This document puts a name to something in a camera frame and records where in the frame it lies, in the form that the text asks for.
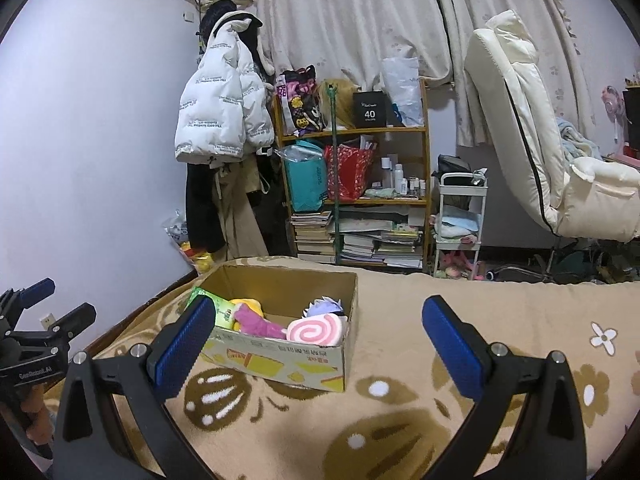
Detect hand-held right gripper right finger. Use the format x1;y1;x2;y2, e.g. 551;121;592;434
421;296;588;480

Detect pink bear plush toy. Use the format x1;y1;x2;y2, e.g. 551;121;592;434
234;305;288;338

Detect plastic bag with toys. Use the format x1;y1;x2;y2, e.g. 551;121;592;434
162;210;216;273

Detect black hat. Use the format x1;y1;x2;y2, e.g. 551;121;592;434
197;0;263;36

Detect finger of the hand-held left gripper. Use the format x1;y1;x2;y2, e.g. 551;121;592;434
0;277;56;322
47;302;97;347

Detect black coat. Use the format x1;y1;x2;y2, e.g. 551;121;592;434
185;162;226;253

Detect person's left hand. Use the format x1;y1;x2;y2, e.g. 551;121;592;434
22;387;55;446

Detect purple-haired plush doll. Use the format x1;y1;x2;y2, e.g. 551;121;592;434
306;296;347;318

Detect green pole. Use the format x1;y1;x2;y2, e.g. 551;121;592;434
325;85;344;266

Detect pink swirl roll cushion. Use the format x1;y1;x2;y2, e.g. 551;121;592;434
286;312;349;347

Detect wooden shelf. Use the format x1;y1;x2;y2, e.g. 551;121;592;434
272;77;432;273

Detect beige printed blanket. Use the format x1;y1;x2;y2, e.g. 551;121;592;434
45;255;640;480

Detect blond wig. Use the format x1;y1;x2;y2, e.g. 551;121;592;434
315;79;358;130

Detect teal bag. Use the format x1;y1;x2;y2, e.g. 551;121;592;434
280;140;328;212

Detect pale patterned curtain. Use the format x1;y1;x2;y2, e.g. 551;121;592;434
250;0;640;146

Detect beige coat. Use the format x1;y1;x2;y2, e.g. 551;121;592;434
215;160;271;261

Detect green tissue pack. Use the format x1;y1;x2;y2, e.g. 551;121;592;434
186;287;236;331

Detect white puffer jacket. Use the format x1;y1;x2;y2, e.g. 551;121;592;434
174;12;276;165

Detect black and yellow printed bag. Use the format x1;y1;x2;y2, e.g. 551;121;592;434
276;66;326;136

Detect black box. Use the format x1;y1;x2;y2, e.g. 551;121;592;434
352;90;392;129

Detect red patterned bag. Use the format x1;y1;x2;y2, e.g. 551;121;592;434
322;142;376;201

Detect stack of books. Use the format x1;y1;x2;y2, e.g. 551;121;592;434
290;210;425;268

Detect clear plastic bag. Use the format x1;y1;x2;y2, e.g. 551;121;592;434
382;56;425;127

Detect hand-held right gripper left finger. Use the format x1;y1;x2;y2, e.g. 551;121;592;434
52;294;217;480

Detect blue clothes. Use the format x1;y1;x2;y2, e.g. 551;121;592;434
556;117;603;161

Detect printed cardboard box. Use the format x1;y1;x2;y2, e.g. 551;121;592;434
186;263;360;394

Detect group of small bottles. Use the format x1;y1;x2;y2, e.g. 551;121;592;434
380;156;428;196

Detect white trolley cart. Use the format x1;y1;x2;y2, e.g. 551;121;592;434
431;172;488;278

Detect yellow plush toy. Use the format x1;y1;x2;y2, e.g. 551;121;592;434
229;298;265;332

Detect pink fan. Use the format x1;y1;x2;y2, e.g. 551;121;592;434
602;85;626;156

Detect white recliner chair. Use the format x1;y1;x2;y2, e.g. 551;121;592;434
465;10;640;241

